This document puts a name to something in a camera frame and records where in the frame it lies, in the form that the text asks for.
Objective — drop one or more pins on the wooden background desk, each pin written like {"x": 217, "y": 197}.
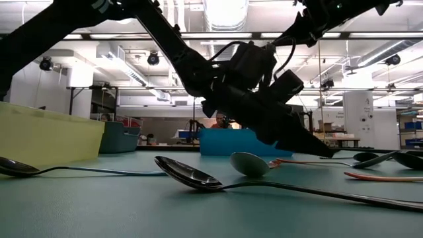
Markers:
{"x": 340, "y": 139}

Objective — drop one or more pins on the white rectangular ceiling duct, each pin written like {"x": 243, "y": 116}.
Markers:
{"x": 122, "y": 64}

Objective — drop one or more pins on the bright blue plastic bin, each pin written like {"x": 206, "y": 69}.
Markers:
{"x": 224, "y": 142}

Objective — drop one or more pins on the cardboard box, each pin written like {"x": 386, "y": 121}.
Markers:
{"x": 325, "y": 126}

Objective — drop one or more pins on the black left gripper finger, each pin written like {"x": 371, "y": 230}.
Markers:
{"x": 291, "y": 132}

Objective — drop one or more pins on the translucent yellow plastic bin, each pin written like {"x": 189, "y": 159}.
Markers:
{"x": 49, "y": 135}

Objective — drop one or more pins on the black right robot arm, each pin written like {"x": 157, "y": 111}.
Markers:
{"x": 330, "y": 20}

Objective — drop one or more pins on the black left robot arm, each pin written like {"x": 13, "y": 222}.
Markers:
{"x": 66, "y": 20}

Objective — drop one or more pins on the black ceiling spotlight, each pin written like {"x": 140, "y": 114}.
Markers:
{"x": 153, "y": 58}
{"x": 392, "y": 59}
{"x": 46, "y": 63}

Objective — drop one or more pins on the teal table mat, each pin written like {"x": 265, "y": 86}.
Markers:
{"x": 132, "y": 205}

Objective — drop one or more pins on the grey-blue plastic bin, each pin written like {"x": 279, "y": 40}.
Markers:
{"x": 119, "y": 139}

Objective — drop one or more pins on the person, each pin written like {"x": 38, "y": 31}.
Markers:
{"x": 220, "y": 117}
{"x": 105, "y": 117}

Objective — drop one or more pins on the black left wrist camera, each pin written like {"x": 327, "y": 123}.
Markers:
{"x": 287, "y": 86}

